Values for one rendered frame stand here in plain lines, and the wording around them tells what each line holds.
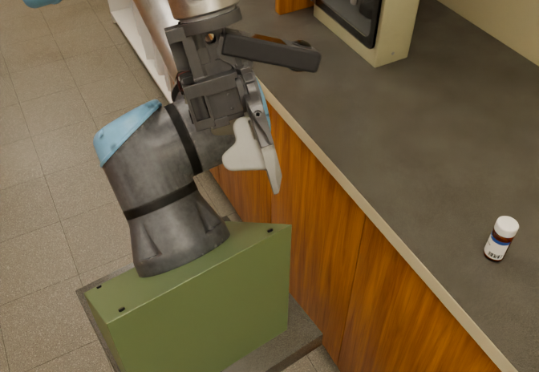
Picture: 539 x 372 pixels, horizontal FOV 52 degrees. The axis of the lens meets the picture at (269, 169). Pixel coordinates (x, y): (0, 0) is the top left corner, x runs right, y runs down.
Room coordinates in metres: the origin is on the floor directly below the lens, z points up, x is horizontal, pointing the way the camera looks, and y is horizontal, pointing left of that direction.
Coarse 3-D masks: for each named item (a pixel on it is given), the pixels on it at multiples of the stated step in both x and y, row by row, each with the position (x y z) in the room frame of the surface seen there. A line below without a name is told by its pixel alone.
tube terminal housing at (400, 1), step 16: (384, 0) 1.26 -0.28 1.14; (400, 0) 1.28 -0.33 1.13; (416, 0) 1.30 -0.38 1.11; (320, 16) 1.50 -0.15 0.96; (384, 16) 1.26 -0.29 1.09; (400, 16) 1.28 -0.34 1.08; (336, 32) 1.42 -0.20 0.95; (384, 32) 1.26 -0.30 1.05; (400, 32) 1.29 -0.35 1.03; (352, 48) 1.35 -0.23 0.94; (384, 48) 1.27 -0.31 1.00; (400, 48) 1.29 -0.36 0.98; (384, 64) 1.27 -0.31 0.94
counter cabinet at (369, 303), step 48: (288, 144) 1.12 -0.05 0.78; (240, 192) 1.42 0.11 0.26; (288, 192) 1.11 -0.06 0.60; (336, 192) 0.91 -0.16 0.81; (336, 240) 0.89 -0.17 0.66; (384, 240) 0.75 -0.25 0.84; (336, 288) 0.86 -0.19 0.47; (384, 288) 0.72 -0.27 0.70; (336, 336) 0.84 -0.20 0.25; (384, 336) 0.68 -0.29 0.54; (432, 336) 0.58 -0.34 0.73
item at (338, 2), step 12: (324, 0) 1.47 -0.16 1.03; (336, 0) 1.42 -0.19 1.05; (348, 0) 1.37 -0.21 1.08; (360, 0) 1.32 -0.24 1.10; (372, 0) 1.28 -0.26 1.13; (336, 12) 1.41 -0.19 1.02; (348, 12) 1.36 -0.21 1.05; (360, 12) 1.32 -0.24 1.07; (372, 12) 1.27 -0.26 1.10; (348, 24) 1.36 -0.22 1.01; (360, 24) 1.31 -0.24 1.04; (372, 24) 1.27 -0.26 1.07; (360, 36) 1.30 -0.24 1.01; (372, 36) 1.26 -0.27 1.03; (372, 48) 1.26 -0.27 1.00
